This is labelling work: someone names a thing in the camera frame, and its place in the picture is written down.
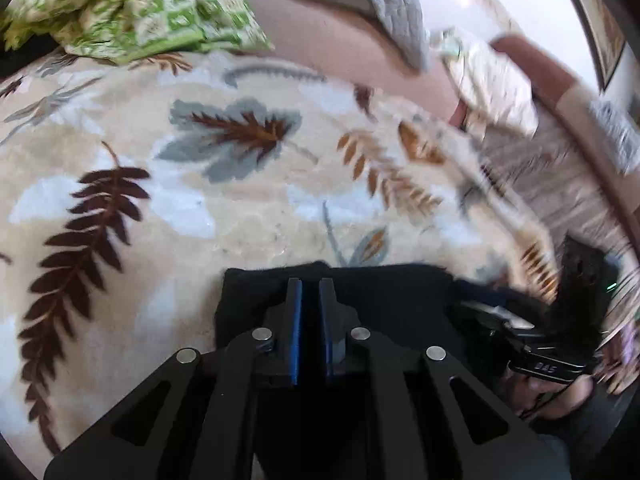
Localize small white green cloth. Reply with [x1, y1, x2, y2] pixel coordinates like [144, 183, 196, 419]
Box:
[430, 27, 466, 58]

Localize person's right hand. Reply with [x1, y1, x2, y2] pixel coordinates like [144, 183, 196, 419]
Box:
[520, 375, 598, 418]

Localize black pants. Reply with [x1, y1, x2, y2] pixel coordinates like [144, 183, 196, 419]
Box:
[215, 260, 551, 391]

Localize dark cloth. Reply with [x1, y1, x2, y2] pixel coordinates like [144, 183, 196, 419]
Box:
[0, 35, 56, 81]

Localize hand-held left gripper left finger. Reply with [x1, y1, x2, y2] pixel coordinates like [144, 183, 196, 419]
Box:
[44, 277, 304, 480]

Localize striped floral bed sheet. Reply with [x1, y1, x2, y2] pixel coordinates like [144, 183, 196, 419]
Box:
[465, 115, 640, 321]

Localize person's leg in dark jeans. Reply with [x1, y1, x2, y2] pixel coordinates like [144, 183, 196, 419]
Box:
[535, 395, 640, 480]

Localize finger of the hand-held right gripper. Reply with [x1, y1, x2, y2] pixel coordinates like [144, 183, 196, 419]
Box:
[457, 297, 538, 341]

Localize framed wall picture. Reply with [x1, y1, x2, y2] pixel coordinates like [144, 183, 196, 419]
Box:
[550, 0, 628, 93]

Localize grey white cloth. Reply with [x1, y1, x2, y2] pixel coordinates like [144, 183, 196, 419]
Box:
[587, 97, 640, 176]

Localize pink bed sheet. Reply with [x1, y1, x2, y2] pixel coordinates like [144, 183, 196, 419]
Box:
[242, 0, 463, 126]

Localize green checkered quilt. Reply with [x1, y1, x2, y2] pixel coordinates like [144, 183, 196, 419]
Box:
[0, 0, 276, 66]

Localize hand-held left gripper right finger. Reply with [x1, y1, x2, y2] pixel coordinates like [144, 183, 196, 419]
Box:
[318, 277, 571, 480]

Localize brown bed headboard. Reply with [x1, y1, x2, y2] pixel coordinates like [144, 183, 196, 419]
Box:
[492, 35, 631, 171]

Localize leaf print fleece blanket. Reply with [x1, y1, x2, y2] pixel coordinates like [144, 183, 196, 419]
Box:
[0, 50, 566, 466]

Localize white floral cloth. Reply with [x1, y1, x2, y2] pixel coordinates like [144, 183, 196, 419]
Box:
[440, 30, 541, 141]

